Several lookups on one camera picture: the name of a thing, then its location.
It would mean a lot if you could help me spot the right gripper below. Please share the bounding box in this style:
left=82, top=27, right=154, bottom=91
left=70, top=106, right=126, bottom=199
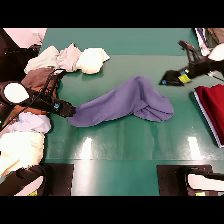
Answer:
left=158, top=68, right=195, bottom=87

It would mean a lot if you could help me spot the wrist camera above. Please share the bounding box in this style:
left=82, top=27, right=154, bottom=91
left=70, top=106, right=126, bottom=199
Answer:
left=177, top=39, right=203, bottom=65
left=42, top=68, right=68, bottom=101

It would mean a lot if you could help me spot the black mounting plate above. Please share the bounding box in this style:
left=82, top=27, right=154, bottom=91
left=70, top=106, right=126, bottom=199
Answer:
left=156, top=163, right=214, bottom=197
left=42, top=162, right=75, bottom=197

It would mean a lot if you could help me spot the white garment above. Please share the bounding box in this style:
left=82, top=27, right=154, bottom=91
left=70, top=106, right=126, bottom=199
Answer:
left=24, top=45, right=61, bottom=74

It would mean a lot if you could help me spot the brown garment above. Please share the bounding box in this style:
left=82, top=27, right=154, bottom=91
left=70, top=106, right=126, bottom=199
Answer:
left=19, top=67, right=65, bottom=116

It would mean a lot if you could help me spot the purple garment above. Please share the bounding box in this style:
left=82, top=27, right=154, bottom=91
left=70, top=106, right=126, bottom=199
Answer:
left=67, top=75, right=175, bottom=128

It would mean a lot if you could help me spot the large cream garment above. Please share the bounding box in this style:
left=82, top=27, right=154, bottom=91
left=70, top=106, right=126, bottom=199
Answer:
left=0, top=131, right=46, bottom=178

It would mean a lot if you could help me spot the lavender garment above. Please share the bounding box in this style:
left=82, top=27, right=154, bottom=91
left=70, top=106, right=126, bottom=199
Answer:
left=4, top=111, right=53, bottom=135

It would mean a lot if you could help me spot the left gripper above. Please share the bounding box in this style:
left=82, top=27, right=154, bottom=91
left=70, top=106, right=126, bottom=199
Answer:
left=49, top=98, right=78, bottom=119

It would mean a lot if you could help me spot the red garment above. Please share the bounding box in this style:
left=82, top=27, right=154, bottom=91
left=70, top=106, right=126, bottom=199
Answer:
left=194, top=83, right=224, bottom=145

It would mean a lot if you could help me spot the pale pink garment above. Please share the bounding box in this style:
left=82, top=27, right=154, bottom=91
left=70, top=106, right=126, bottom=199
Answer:
left=56, top=42, right=83, bottom=73

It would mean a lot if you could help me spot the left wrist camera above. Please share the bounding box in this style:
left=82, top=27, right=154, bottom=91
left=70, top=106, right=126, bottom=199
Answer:
left=42, top=68, right=68, bottom=101

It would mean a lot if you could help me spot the heap of clothes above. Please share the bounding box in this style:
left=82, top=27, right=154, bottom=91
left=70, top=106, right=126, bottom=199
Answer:
left=194, top=27, right=224, bottom=57

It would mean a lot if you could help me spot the light grey garment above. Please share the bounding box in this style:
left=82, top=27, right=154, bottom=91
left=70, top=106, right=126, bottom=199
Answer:
left=192, top=91, right=224, bottom=150

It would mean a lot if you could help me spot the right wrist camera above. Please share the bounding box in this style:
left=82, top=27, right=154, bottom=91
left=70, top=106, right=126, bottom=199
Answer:
left=177, top=39, right=203, bottom=65

